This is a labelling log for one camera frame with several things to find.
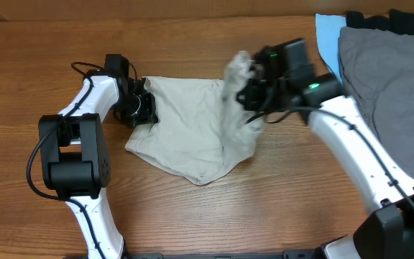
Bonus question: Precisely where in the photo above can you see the beige shorts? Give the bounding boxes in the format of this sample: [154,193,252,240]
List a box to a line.
[125,51,264,186]

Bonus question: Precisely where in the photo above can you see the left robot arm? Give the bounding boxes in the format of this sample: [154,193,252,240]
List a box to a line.
[33,69,157,258]

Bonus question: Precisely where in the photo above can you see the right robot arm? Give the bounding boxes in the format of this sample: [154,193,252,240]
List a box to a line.
[236,73,414,258]

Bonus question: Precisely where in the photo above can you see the light blue garment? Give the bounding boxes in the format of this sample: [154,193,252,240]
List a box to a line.
[315,14,346,83]

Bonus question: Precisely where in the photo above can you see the grey shorts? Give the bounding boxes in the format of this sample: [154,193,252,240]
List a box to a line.
[339,27,414,178]

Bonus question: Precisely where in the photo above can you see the black garment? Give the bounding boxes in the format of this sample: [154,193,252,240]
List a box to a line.
[346,9,414,35]

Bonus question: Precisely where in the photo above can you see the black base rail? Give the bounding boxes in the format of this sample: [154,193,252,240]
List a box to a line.
[127,249,325,259]

